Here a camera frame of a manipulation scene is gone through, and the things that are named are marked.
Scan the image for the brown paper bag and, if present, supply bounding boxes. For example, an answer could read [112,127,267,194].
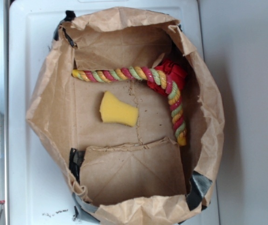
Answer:
[26,7,225,225]

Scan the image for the yellow sponge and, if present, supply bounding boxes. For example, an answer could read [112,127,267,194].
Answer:
[99,91,139,127]

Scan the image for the white plastic tray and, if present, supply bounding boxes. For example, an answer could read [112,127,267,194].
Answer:
[8,0,224,225]

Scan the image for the red crumpled cloth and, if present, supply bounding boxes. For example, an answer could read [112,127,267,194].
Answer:
[147,59,187,97]

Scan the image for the multicolour twisted rope toy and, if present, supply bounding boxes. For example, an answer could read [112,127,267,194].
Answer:
[72,67,187,146]

